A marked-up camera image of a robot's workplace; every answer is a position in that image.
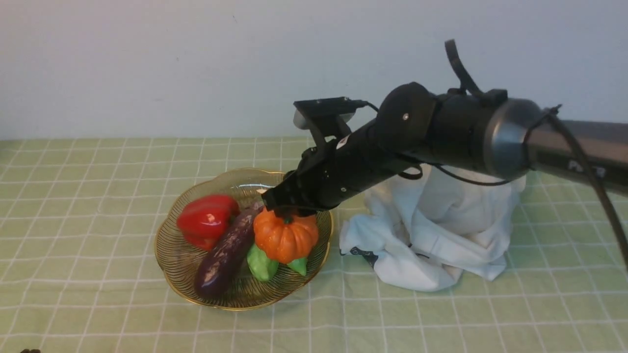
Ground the green checked tablecloth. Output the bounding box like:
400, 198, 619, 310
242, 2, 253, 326
0, 138, 628, 353

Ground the left green gourd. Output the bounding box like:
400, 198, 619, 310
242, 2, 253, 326
246, 244, 280, 283

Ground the right green gourd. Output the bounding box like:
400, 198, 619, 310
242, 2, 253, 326
287, 257, 308, 277

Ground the dark purple eggplant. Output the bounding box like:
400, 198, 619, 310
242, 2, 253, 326
194, 202, 264, 300

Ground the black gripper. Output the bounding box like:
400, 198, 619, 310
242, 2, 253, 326
262, 119, 418, 216

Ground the small orange pumpkin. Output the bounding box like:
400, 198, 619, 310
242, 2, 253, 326
253, 208, 319, 264

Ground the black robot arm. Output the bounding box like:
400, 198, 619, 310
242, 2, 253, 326
262, 82, 628, 215

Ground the red bell pepper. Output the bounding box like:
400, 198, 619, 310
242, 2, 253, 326
177, 194, 240, 251

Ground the gold rimmed glass bowl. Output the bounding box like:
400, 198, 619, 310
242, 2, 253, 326
154, 168, 334, 311

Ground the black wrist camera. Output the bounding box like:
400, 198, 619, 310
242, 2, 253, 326
292, 98, 361, 148

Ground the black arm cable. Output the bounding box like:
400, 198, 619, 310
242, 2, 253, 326
352, 39, 628, 273

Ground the white cloth bag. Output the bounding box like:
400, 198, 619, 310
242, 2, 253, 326
340, 166, 526, 291

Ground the green gourd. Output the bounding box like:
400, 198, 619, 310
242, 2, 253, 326
246, 244, 280, 283
287, 257, 308, 277

